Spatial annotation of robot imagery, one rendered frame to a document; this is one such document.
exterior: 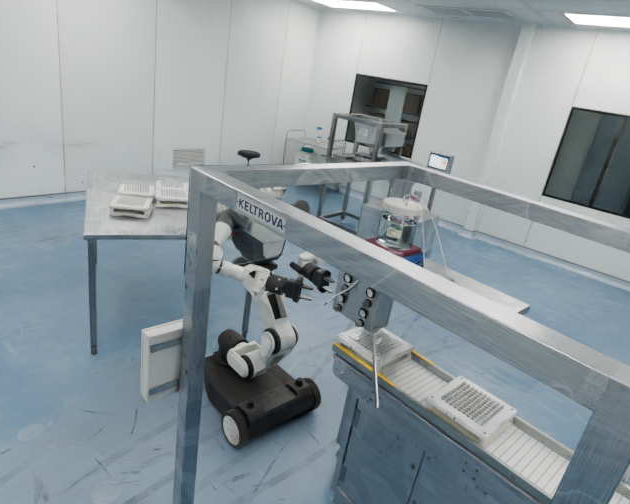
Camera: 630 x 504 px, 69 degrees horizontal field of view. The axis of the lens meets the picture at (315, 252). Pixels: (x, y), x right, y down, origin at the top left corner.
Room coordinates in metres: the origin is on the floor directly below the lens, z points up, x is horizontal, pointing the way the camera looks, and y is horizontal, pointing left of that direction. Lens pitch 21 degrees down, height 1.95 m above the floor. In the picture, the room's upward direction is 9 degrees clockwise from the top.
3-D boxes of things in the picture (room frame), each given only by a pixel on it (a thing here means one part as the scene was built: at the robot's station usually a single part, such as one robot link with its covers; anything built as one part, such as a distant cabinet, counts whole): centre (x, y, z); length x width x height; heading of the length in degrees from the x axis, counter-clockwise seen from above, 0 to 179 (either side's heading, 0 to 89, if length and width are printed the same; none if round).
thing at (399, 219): (1.73, -0.30, 1.46); 0.15 x 0.15 x 0.19
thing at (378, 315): (1.68, -0.22, 1.14); 0.22 x 0.11 x 0.20; 46
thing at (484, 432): (1.42, -0.67, 0.89); 0.25 x 0.24 x 0.02; 136
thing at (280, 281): (1.95, 0.10, 0.99); 0.12 x 0.10 x 0.13; 78
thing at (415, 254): (1.73, -0.30, 1.32); 0.21 x 0.20 x 0.09; 136
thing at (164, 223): (3.38, 1.20, 0.84); 1.50 x 1.10 x 0.04; 27
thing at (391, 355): (1.75, -0.32, 0.90); 0.25 x 0.24 x 0.02; 137
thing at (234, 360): (2.34, 0.28, 0.28); 0.21 x 0.20 x 0.13; 46
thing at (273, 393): (2.31, 0.26, 0.19); 0.64 x 0.52 x 0.33; 46
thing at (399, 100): (7.84, -0.73, 1.43); 1.32 x 0.01 x 1.11; 54
